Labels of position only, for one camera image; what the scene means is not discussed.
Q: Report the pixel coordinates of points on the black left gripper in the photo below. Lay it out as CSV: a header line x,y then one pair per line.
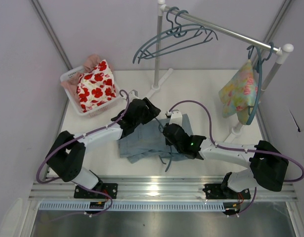
x,y
150,110

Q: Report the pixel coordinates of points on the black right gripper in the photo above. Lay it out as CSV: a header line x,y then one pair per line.
x,y
168,133

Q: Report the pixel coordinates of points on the light blue denim skirt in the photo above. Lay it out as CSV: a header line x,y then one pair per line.
x,y
145,142

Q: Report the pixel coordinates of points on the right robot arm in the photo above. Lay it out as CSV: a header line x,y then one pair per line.
x,y
263,165

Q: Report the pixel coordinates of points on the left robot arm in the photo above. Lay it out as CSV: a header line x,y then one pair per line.
x,y
67,153

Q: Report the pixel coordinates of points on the teal hanger holding cloth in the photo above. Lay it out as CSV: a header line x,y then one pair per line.
x,y
258,68

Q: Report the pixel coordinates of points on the red poppy floral cloth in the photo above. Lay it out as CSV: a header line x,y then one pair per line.
x,y
97,87

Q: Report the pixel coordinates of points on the pink cloth in basket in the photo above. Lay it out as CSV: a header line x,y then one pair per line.
x,y
71,84

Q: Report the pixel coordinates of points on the pastel floral hanging cloth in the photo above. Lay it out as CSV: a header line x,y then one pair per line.
x,y
239,94

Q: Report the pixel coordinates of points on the white plastic laundry basket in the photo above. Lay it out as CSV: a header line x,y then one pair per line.
x,y
80,69

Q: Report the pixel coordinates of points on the white metal clothes rack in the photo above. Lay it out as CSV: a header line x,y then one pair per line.
x,y
282,52

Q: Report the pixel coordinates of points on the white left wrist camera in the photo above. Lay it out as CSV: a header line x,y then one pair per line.
x,y
133,95

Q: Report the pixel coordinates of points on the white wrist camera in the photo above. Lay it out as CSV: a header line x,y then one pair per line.
x,y
133,95
175,117

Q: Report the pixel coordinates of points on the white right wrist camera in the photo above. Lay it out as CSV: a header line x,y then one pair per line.
x,y
175,117

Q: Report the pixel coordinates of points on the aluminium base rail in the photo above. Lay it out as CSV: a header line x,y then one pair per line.
x,y
153,188

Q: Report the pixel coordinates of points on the white slotted cable duct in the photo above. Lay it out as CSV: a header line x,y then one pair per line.
x,y
132,206

